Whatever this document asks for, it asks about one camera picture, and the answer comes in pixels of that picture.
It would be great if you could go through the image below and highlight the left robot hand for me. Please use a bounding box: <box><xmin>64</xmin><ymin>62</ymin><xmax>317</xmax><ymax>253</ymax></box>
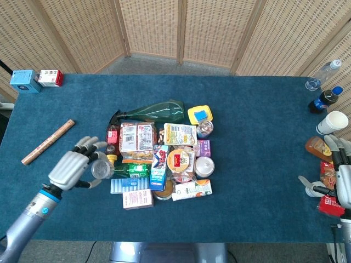
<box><xmin>48</xmin><ymin>135</ymin><xmax>108</xmax><ymax>192</ymax></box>

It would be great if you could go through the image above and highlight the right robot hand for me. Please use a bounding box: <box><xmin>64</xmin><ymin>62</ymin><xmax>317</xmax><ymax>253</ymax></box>
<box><xmin>313</xmin><ymin>134</ymin><xmax>351</xmax><ymax>209</ymax></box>

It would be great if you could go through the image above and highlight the clear plastic cup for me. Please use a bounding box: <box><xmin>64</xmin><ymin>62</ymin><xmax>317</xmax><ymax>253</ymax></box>
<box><xmin>90</xmin><ymin>158</ymin><xmax>115</xmax><ymax>180</ymax></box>

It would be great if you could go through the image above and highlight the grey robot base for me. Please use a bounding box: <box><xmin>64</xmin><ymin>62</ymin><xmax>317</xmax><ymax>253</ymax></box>
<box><xmin>109</xmin><ymin>242</ymin><xmax>229</xmax><ymax>263</ymax></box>

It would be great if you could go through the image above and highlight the red snack packet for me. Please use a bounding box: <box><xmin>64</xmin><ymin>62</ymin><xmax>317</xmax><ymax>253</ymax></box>
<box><xmin>318</xmin><ymin>195</ymin><xmax>346</xmax><ymax>218</ymax></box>

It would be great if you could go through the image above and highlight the pink cardboard box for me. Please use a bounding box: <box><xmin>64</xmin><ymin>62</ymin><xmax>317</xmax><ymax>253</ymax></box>
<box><xmin>122</xmin><ymin>188</ymin><xmax>155</xmax><ymax>211</ymax></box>

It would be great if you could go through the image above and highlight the blue spiderman toothpaste box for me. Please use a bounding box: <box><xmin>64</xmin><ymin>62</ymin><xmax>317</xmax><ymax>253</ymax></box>
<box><xmin>149</xmin><ymin>144</ymin><xmax>171</xmax><ymax>192</ymax></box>

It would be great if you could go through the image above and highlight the light blue cardboard box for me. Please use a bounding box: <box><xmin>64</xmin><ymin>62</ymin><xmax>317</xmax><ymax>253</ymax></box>
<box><xmin>9</xmin><ymin>69</ymin><xmax>43</xmax><ymax>94</ymax></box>

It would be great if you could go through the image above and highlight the round gold tin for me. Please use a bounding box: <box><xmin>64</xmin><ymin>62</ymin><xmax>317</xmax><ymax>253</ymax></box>
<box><xmin>166</xmin><ymin>148</ymin><xmax>191</xmax><ymax>174</ymax></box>

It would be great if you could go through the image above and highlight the purple small box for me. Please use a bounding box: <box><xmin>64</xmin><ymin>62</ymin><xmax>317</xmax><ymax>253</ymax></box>
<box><xmin>195</xmin><ymin>139</ymin><xmax>212</xmax><ymax>158</ymax></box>

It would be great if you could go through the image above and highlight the yellow blue container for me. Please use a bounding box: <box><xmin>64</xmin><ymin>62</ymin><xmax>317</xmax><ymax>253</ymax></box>
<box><xmin>187</xmin><ymin>104</ymin><xmax>214</xmax><ymax>125</ymax></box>

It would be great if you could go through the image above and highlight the red snack bag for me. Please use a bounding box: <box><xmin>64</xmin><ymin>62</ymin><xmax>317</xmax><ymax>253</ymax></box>
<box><xmin>320</xmin><ymin>161</ymin><xmax>337</xmax><ymax>193</ymax></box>

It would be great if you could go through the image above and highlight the orange sauce pouch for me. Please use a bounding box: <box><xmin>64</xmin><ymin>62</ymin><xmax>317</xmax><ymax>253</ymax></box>
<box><xmin>304</xmin><ymin>135</ymin><xmax>334</xmax><ymax>163</ymax></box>

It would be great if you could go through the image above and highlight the wooden brown stick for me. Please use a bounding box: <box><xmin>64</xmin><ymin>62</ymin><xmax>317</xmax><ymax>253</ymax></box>
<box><xmin>21</xmin><ymin>118</ymin><xmax>76</xmax><ymax>166</ymax></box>

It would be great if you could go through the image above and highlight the white paper cup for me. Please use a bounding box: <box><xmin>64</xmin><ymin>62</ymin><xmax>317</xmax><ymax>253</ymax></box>
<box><xmin>315</xmin><ymin>110</ymin><xmax>349</xmax><ymax>136</ymax></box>

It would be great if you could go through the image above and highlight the brown sauce bottle yellow cap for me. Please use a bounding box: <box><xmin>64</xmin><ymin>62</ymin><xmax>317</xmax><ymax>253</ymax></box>
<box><xmin>105</xmin><ymin>124</ymin><xmax>122</xmax><ymax>163</ymax></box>

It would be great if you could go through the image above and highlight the blue ridged plastic pack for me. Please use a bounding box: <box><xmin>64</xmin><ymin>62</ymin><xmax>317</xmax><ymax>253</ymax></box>
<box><xmin>110</xmin><ymin>178</ymin><xmax>150</xmax><ymax>195</ymax></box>

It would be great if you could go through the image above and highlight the green plastic soda bottle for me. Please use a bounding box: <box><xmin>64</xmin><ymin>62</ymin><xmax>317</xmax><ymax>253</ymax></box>
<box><xmin>112</xmin><ymin>163</ymin><xmax>152</xmax><ymax>179</ymax></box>

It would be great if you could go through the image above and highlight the dark cola bottle blue cap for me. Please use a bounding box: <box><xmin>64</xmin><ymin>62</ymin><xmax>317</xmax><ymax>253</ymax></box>
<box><xmin>307</xmin><ymin>85</ymin><xmax>344</xmax><ymax>114</ymax></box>

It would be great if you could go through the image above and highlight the transparent biscuit pack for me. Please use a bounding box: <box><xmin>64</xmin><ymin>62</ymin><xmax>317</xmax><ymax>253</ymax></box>
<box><xmin>118</xmin><ymin>122</ymin><xmax>158</xmax><ymax>163</ymax></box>

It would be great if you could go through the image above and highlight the red white carton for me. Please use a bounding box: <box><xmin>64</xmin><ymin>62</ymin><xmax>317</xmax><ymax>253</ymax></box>
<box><xmin>38</xmin><ymin>69</ymin><xmax>65</xmax><ymax>88</ymax></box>

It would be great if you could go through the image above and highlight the blue table cloth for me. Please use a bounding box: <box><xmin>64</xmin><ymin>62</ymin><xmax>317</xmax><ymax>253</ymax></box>
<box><xmin>0</xmin><ymin>73</ymin><xmax>351</xmax><ymax>244</ymax></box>

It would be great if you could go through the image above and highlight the clear water bottle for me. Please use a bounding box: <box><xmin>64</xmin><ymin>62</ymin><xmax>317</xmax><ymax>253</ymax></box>
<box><xmin>305</xmin><ymin>59</ymin><xmax>342</xmax><ymax>92</ymax></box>

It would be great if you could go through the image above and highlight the yellow fruit jelly cup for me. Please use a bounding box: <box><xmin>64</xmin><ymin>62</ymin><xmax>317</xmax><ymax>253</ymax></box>
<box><xmin>152</xmin><ymin>179</ymin><xmax>177</xmax><ymax>202</ymax></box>

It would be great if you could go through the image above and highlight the large empty green bottle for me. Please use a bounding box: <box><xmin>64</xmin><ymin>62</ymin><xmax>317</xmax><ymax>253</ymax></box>
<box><xmin>109</xmin><ymin>99</ymin><xmax>185</xmax><ymax>124</ymax></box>

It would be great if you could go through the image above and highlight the red white foil-lid cup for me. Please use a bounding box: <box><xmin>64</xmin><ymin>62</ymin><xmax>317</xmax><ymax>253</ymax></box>
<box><xmin>174</xmin><ymin>174</ymin><xmax>194</xmax><ymax>184</ymax></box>

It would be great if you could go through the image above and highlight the yellow white snack pack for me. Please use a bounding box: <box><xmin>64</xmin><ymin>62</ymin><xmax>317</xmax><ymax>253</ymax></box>
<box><xmin>163</xmin><ymin>122</ymin><xmax>198</xmax><ymax>147</ymax></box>

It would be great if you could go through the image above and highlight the wrapped sandwich cake pack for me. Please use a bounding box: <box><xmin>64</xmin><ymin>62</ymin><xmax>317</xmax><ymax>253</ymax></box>
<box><xmin>169</xmin><ymin>147</ymin><xmax>197</xmax><ymax>184</ymax></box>

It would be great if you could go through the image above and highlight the white orange juice carton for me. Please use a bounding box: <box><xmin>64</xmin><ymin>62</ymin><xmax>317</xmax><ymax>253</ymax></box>
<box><xmin>171</xmin><ymin>179</ymin><xmax>213</xmax><ymax>202</ymax></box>

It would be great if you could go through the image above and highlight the clear jar white lid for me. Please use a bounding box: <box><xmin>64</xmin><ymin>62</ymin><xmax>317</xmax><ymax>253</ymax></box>
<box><xmin>194</xmin><ymin>156</ymin><xmax>216</xmax><ymax>178</ymax></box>

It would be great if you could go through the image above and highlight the woven folding screen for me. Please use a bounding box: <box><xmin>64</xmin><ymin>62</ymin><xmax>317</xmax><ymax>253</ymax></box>
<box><xmin>0</xmin><ymin>0</ymin><xmax>351</xmax><ymax>140</ymax></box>

